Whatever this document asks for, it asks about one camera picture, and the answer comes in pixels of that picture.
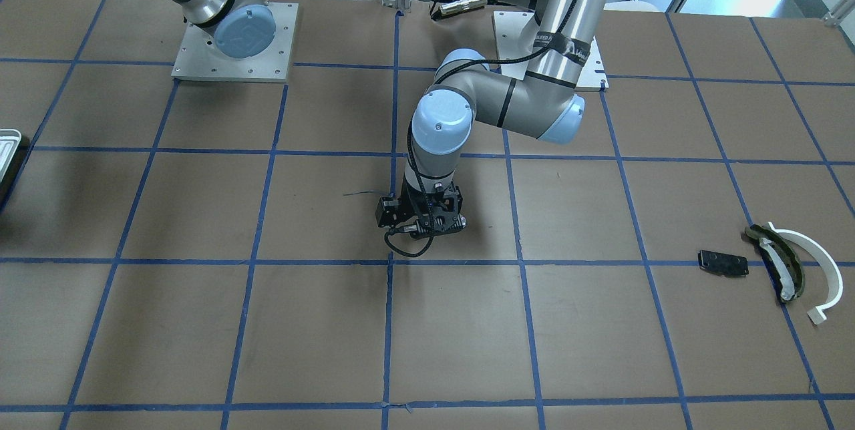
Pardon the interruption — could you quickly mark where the silver cylindrical connector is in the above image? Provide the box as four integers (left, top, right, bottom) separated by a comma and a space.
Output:
434, 0, 488, 19

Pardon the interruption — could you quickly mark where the black rectangular brake pad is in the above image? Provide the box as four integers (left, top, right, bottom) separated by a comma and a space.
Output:
697, 250, 750, 278

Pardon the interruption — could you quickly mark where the grey curved brake shoe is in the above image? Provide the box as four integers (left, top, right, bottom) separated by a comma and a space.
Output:
744, 223, 804, 303

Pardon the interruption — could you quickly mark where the white curved plastic bracket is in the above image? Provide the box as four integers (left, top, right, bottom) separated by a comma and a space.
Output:
767, 221, 844, 327

